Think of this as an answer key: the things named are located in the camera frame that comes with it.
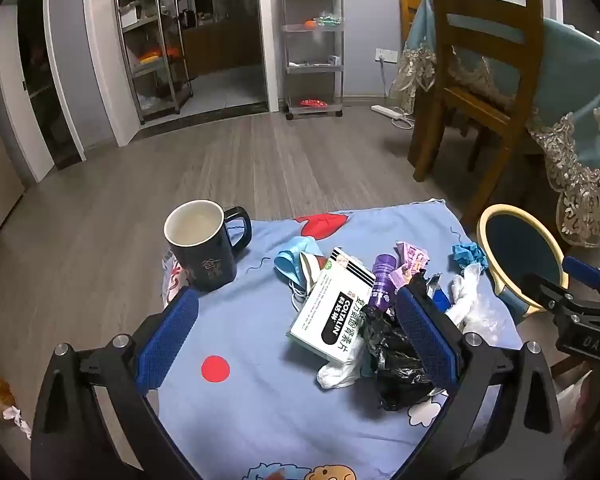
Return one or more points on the grey trolley cart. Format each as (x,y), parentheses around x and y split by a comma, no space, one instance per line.
(312,67)

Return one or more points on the black plastic bag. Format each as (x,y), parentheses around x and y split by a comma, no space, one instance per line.
(395,360)

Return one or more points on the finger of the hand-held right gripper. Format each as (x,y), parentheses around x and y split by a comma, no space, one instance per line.
(582,267)
(545,285)

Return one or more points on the white power strip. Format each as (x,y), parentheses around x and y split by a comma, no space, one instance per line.
(392,115)

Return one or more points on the white plastic glove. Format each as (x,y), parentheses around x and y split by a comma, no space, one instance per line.
(337,375)

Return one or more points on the blue bin with yellow rim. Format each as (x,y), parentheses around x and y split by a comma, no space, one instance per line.
(515,245)

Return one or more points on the purple bottle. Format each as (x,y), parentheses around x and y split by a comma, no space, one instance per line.
(382,285)

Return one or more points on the white plastic bag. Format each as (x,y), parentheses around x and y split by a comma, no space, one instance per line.
(467,295)
(575,400)

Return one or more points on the metal shelf rack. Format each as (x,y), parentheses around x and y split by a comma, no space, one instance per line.
(152,72)

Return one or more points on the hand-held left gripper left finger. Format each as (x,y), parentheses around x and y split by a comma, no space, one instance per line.
(167,340)

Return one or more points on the crumpled white paper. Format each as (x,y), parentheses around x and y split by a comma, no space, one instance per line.
(17,420)

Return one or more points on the black mug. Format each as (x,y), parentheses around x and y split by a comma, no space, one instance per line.
(205,265)

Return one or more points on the silver foil wrapper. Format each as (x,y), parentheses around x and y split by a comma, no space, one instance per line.
(433,285)

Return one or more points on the blue wet wipes pack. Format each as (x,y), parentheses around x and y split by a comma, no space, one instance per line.
(442,303)

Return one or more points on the blue printed blanket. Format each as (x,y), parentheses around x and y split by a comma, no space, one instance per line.
(260,310)

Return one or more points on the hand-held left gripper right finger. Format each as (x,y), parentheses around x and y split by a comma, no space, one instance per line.
(425,335)

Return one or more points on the blue glove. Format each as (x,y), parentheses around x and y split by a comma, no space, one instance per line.
(467,255)

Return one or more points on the white wall socket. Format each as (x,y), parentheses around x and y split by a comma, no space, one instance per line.
(386,55)

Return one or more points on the pink wrapper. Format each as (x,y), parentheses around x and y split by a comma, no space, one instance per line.
(410,257)

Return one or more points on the orange item on rack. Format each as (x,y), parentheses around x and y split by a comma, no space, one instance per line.
(152,55)

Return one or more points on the white medicine box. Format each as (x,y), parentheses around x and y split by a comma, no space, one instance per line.
(330,305)

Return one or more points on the red packet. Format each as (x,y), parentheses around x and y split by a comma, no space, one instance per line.
(314,103)

